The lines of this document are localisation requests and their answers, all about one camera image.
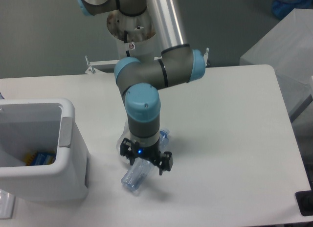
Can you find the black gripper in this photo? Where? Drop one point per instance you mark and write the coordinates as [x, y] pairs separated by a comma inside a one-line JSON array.
[[132, 151]]

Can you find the clear plastic water bottle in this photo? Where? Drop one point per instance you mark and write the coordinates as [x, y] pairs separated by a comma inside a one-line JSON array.
[[140, 170]]

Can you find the white plastic wrapper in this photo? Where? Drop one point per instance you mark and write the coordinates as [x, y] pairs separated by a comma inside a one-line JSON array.
[[125, 134]]

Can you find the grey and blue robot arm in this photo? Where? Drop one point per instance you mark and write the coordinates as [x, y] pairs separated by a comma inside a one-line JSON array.
[[154, 54]]

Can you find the blue yellow trash in can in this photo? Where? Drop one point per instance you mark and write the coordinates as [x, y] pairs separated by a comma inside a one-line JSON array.
[[39, 158]]

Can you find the white trash can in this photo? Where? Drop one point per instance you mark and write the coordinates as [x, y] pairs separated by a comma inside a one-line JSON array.
[[42, 125]]

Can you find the clear plastic item bottom left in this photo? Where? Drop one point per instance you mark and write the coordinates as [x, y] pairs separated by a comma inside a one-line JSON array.
[[7, 201]]

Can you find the black device at table edge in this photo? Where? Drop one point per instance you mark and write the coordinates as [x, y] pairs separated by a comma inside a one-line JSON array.
[[305, 202]]

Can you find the grey covered table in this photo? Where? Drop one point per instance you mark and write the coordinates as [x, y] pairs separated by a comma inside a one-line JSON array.
[[288, 48]]

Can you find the blue bag in corner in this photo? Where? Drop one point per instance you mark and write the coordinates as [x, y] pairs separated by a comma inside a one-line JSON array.
[[281, 8]]

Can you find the white pedestal base frame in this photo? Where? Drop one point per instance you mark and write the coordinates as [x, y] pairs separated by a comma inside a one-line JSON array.
[[108, 66]]

